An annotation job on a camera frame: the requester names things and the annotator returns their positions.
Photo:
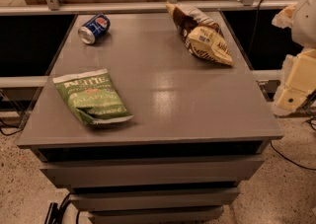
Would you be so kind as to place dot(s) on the green jalapeno chip bag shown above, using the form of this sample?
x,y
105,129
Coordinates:
x,y
92,97

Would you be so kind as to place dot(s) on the grey drawer cabinet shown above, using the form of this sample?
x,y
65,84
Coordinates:
x,y
197,129

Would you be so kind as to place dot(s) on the blue pepsi can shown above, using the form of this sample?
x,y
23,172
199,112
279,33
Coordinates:
x,y
94,28

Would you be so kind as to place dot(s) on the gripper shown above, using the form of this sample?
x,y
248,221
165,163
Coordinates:
x,y
306,21

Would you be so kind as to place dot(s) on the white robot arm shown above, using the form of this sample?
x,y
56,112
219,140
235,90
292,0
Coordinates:
x,y
303,30

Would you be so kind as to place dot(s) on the brown chip bag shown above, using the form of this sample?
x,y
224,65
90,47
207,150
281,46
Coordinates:
x,y
202,36

